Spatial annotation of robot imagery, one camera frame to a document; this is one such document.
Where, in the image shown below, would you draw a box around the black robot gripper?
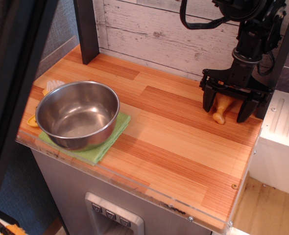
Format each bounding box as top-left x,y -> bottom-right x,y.
200,59 -> 273,123

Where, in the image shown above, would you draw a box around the yellow toy chicken drumstick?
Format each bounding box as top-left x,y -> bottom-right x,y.
213,94 -> 235,124

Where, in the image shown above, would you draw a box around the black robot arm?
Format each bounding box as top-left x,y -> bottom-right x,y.
200,0 -> 286,123

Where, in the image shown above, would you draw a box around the white toy sink unit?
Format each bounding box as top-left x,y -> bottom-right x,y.
249,91 -> 289,193

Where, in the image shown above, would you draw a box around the clear acrylic table guard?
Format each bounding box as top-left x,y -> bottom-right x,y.
16,131 -> 259,235

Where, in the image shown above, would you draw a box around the green cloth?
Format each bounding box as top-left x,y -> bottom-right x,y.
39,113 -> 131,165

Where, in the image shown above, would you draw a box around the stainless steel bowl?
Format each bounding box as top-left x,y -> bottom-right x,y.
35,81 -> 120,150

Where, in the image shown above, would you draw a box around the silver dispenser panel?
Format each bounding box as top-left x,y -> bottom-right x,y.
85,192 -> 145,235

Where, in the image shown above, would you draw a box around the grey toy fridge cabinet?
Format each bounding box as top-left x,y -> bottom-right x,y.
32,150 -> 211,235

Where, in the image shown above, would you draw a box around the yellow toy brush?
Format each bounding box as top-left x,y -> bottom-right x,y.
27,80 -> 65,127

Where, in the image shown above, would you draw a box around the orange black object bottom left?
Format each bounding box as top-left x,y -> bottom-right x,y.
0,219 -> 27,235

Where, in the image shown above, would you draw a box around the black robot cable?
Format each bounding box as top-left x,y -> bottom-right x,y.
179,0 -> 241,30

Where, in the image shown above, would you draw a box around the dark left shelf post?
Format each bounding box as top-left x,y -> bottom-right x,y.
73,0 -> 99,65

